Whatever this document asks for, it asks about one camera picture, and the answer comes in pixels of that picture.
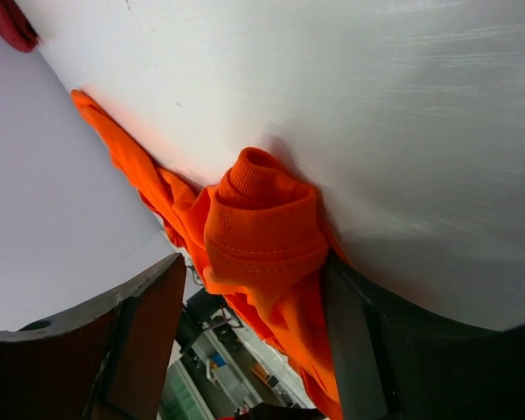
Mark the dark red folded t shirt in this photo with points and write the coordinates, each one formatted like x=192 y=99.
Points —
x=15 y=28

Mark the orange t shirt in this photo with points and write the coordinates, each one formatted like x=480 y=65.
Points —
x=259 y=238

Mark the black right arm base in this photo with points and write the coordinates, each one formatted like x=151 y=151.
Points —
x=202 y=313

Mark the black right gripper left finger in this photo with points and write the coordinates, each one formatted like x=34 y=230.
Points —
x=105 y=358

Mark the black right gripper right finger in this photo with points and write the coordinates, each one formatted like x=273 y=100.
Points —
x=395 y=360

